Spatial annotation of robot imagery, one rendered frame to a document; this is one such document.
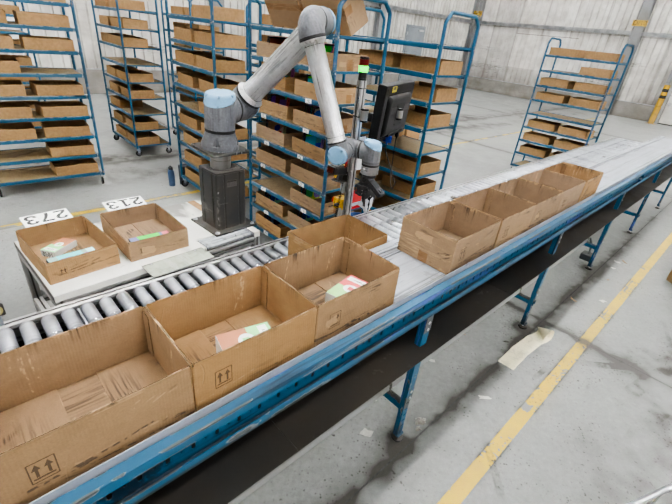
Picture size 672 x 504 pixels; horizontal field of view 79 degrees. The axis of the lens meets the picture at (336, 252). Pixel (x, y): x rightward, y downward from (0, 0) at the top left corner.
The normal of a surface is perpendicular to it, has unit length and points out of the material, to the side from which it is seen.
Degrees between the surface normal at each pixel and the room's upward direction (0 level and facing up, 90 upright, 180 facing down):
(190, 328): 89
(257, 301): 90
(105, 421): 90
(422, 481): 0
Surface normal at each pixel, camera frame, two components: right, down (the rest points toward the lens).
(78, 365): 0.68, 0.40
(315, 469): 0.10, -0.87
